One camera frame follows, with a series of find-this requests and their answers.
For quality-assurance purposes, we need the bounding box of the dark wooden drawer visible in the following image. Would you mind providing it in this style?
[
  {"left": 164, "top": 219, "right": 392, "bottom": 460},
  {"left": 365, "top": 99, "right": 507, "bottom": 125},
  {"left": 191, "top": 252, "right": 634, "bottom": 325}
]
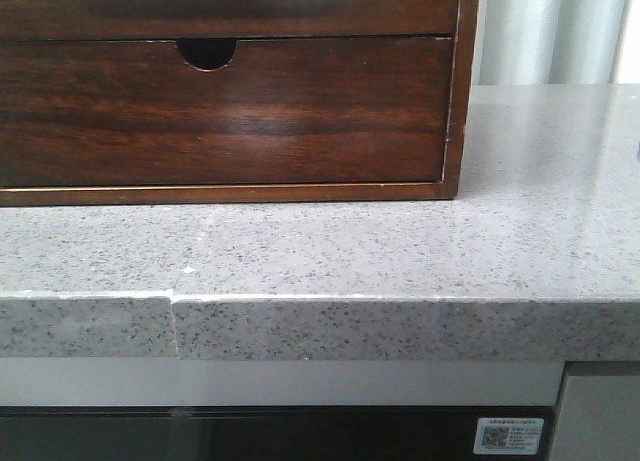
[
  {"left": 1, "top": 0, "right": 459, "bottom": 41},
  {"left": 1, "top": 37, "right": 453, "bottom": 188}
]

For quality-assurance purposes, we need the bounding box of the dark wooden drawer cabinet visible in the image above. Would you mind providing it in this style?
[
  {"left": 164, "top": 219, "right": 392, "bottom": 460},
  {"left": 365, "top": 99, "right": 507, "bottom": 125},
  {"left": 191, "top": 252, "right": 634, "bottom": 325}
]
[{"left": 1, "top": 0, "right": 479, "bottom": 207}]

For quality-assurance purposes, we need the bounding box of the white QR code sticker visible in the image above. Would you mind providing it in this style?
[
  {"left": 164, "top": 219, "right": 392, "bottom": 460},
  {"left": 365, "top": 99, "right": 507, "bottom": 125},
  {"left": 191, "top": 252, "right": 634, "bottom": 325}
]
[{"left": 473, "top": 417, "right": 546, "bottom": 455}]

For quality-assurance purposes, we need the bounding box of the white curtain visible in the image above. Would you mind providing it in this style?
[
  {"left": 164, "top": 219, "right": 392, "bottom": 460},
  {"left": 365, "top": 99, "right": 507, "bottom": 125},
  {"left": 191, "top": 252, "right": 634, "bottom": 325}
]
[{"left": 472, "top": 0, "right": 639, "bottom": 85}]

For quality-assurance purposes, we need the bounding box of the grey cabinet door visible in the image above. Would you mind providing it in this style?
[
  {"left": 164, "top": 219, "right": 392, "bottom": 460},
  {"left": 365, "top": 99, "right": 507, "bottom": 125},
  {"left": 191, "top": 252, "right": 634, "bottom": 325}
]
[{"left": 549, "top": 362, "right": 639, "bottom": 460}]

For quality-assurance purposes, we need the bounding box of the black built-in appliance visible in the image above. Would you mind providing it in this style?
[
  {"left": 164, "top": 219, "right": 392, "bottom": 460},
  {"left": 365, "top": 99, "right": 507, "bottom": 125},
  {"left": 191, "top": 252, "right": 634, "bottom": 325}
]
[{"left": 1, "top": 406, "right": 554, "bottom": 460}]

